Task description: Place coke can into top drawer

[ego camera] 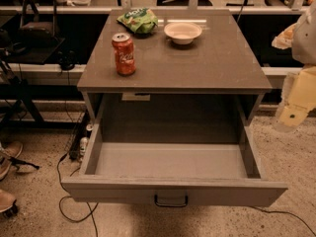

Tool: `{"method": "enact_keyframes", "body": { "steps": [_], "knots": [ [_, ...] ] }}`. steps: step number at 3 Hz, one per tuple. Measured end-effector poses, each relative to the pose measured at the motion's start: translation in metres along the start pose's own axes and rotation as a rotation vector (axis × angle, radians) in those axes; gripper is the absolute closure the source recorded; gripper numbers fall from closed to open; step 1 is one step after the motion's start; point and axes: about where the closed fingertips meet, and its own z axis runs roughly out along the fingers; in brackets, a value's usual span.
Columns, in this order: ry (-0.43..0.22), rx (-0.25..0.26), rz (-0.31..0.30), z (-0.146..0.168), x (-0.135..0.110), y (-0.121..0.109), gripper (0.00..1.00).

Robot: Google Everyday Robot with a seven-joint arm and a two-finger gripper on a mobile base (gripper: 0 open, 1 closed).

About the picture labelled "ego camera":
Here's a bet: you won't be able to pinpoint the black drawer handle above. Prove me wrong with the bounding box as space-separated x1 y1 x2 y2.
154 195 189 208

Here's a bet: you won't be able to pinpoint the open grey top drawer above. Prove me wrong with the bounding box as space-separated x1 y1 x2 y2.
60 94 288 208

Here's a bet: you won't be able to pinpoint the grey cabinet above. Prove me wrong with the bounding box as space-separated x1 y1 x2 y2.
78 8 272 115

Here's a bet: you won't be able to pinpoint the red coke can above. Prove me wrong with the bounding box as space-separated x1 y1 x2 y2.
112 33 135 76

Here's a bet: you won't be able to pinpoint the white label under tabletop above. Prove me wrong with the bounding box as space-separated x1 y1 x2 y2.
121 93 150 102

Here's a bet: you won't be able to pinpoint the black bag on shelf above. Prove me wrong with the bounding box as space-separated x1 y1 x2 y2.
18 0 59 47

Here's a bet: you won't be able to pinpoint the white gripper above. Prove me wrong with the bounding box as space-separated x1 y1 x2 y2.
272 24 316 132

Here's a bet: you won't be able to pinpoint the black power strip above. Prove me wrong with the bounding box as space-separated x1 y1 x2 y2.
65 112 90 160

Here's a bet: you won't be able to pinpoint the black cable right floor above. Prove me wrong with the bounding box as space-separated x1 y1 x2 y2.
250 205 316 237

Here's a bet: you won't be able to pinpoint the green chip bag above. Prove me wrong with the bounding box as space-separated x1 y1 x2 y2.
117 8 158 34

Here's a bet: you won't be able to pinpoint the brown shoe upper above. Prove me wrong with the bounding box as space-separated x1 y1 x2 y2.
0 141 23 181

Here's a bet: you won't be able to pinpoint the black headphones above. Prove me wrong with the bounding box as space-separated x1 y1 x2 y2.
57 50 76 71

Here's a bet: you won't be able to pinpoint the brown shoe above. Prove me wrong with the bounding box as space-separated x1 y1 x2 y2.
0 190 18 218
0 141 23 181

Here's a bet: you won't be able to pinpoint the black cable on floor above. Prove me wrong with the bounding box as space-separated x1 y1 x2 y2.
56 151 100 237

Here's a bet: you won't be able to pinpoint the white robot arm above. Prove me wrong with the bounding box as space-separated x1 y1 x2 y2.
272 2 316 132

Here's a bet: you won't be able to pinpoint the white bowl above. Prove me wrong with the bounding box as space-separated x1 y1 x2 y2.
164 22 202 45

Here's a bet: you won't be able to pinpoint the brown shoe lower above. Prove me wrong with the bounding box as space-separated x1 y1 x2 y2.
0 190 18 218

